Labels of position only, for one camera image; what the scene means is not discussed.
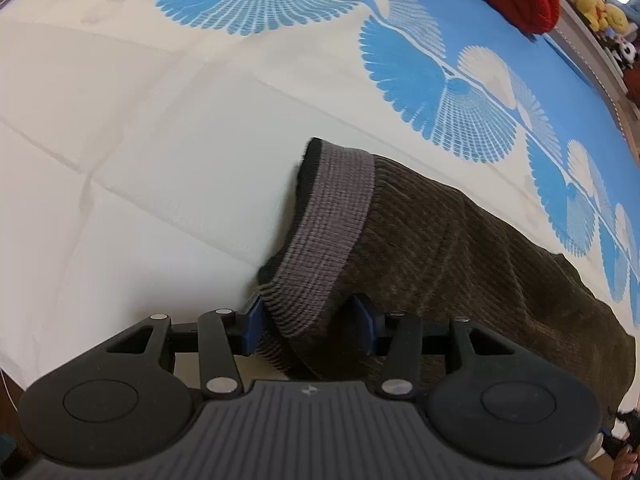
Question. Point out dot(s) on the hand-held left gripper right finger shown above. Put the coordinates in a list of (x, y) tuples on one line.
[(362, 320)]

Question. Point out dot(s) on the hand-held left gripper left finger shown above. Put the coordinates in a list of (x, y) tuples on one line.
[(252, 327)]

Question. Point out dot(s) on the blue leaf printed bed sheet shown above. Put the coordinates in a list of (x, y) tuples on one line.
[(150, 160)]

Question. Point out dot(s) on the panda plush toy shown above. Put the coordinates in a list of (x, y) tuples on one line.
[(622, 52)]

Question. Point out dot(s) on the yellow smiley plush toy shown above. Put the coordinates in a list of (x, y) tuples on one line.
[(612, 19)]

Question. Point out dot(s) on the wooden bed frame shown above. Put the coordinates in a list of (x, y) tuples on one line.
[(631, 130)]

